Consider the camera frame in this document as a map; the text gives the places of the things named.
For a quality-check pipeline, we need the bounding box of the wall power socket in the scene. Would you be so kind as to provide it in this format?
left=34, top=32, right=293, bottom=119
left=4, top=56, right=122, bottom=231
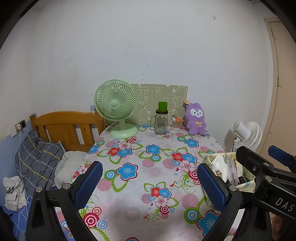
left=15, top=120, right=27, bottom=133

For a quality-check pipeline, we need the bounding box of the white standing fan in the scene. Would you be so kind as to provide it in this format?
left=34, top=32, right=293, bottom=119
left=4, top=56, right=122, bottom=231
left=231, top=121, right=262, bottom=152

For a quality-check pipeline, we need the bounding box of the glass mason jar mug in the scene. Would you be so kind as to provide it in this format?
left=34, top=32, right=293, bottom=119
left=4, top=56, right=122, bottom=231
left=150, top=109, right=168, bottom=135

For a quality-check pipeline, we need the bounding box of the clear plastic straw pack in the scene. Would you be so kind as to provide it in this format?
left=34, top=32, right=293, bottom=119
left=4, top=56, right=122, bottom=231
left=226, top=158, right=239, bottom=186

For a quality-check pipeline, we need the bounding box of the blue bed sheet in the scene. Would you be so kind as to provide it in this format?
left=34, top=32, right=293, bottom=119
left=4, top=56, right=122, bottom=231
left=0, top=129, right=34, bottom=241

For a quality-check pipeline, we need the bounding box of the beige door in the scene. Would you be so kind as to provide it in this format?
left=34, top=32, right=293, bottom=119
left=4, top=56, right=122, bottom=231
left=257, top=18, right=295, bottom=161

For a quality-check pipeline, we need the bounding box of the white pillow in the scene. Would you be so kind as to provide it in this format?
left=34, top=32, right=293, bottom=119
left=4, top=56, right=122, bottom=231
left=54, top=151, right=87, bottom=189

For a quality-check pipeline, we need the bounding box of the crumpled white cloth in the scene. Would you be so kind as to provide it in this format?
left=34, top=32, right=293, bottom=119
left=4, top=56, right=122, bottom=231
left=3, top=176, right=27, bottom=211

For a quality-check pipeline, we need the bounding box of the purple plush bunny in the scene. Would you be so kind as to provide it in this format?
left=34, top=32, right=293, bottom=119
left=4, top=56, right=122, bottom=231
left=185, top=102, right=206, bottom=136

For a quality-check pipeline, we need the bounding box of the yellow cartoon storage box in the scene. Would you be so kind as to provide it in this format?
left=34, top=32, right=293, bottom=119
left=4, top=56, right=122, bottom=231
left=197, top=153, right=255, bottom=212

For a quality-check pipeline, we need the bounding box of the grey plaid pillow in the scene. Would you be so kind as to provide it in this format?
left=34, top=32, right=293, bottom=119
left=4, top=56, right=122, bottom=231
left=15, top=130, right=65, bottom=198

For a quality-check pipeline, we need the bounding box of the green cup on jar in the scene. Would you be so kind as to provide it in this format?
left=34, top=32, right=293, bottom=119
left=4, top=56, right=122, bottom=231
left=158, top=101, right=168, bottom=112

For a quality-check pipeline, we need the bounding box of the green desk fan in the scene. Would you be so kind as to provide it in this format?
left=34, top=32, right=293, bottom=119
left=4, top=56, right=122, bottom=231
left=94, top=79, right=138, bottom=138

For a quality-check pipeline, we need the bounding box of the white tissue stack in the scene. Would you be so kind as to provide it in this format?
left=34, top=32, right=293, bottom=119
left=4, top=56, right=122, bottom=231
left=212, top=155, right=228, bottom=179

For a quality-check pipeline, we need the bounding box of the floral tablecloth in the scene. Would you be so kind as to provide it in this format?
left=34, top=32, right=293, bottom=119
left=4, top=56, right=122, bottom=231
left=70, top=126, right=224, bottom=240

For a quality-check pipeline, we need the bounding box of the cotton swab container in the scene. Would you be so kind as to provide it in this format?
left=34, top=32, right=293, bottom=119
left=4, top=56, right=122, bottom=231
left=171, top=115, right=184, bottom=131

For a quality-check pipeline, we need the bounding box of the brown paper tag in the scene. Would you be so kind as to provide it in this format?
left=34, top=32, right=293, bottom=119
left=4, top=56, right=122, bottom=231
left=184, top=99, right=191, bottom=105

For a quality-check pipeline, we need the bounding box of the green patterned board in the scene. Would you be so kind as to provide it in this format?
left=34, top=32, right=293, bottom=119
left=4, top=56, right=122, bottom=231
left=126, top=83, right=188, bottom=126

